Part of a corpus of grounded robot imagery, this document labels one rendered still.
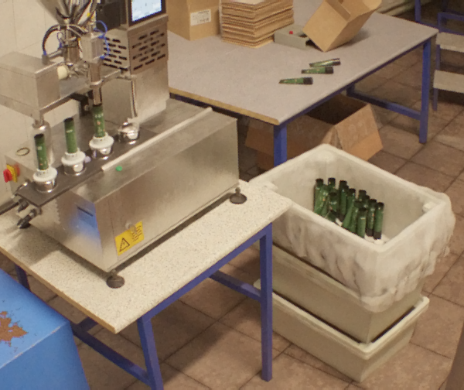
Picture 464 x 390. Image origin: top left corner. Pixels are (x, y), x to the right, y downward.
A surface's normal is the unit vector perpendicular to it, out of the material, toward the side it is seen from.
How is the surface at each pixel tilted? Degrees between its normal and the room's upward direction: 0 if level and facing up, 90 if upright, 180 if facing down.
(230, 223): 0
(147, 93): 90
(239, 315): 0
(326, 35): 90
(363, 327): 96
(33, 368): 90
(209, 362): 0
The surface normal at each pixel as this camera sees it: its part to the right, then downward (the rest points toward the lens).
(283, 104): -0.04, -0.85
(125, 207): 0.77, 0.31
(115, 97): -0.63, 0.43
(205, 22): 0.53, 0.43
